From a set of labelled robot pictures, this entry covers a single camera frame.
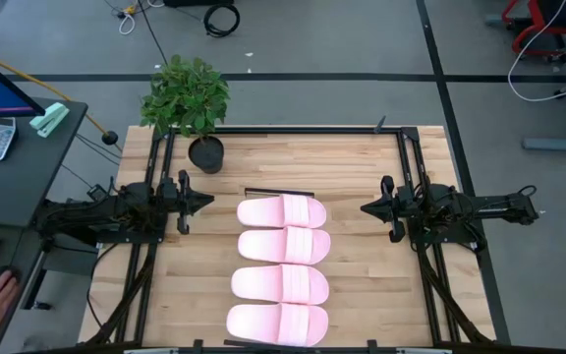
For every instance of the grey desk foot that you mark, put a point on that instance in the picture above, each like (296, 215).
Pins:
(558, 144)

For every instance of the wooden shelf with black legs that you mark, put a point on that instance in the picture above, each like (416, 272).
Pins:
(263, 193)

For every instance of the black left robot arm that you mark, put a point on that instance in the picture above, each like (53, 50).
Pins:
(116, 211)

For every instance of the mint green stapler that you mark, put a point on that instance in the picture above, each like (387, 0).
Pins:
(49, 118)

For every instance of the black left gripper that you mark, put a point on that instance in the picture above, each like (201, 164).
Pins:
(175, 201)

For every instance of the pink rubber slide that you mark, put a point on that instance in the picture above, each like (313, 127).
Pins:
(278, 285)
(283, 211)
(278, 324)
(283, 245)

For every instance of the dark grey side desk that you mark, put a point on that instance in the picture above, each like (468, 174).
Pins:
(17, 187)

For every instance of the green plant in black pot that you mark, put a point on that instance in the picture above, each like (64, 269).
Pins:
(185, 93)

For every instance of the red and black cart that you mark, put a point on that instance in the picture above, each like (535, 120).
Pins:
(558, 15)

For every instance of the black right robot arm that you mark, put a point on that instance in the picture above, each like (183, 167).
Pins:
(489, 204)

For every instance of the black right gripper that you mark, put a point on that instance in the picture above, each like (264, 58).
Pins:
(401, 206)

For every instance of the black metal rig frame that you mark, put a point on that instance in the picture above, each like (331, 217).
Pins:
(167, 157)

